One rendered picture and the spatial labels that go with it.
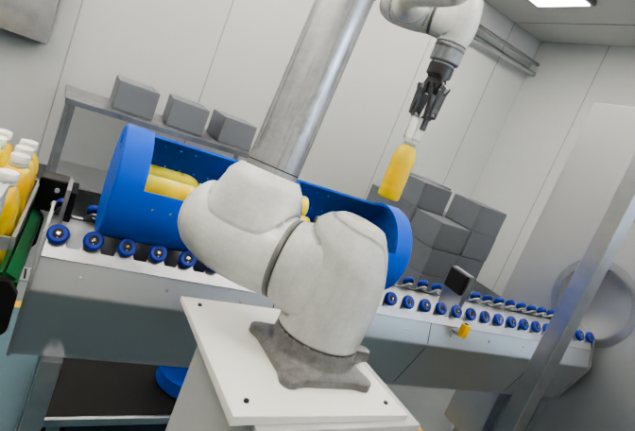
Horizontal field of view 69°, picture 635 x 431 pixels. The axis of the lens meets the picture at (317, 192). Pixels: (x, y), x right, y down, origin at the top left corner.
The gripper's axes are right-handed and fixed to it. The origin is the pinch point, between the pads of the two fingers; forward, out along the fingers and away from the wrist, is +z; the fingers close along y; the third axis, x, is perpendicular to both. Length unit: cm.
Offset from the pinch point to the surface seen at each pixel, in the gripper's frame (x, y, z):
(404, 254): -8.5, -8.3, 36.4
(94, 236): 76, -5, 52
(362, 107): -180, 356, -20
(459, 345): -49, -8, 64
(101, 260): 73, -6, 57
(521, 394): -63, -27, 68
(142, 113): 49, 264, 55
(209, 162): 52, 15, 31
